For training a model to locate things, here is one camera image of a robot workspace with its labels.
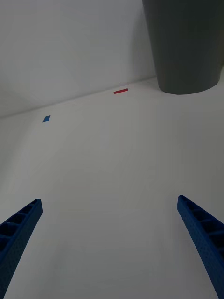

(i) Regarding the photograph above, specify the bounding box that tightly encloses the grey plastic bin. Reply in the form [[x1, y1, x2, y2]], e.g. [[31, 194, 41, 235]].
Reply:
[[141, 0, 224, 95]]

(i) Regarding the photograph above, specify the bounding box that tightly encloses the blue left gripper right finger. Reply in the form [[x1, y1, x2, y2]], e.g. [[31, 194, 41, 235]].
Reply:
[[176, 195, 224, 299]]

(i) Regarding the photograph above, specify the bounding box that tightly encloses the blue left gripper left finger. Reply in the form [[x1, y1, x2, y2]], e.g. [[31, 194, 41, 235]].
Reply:
[[0, 198, 43, 299]]

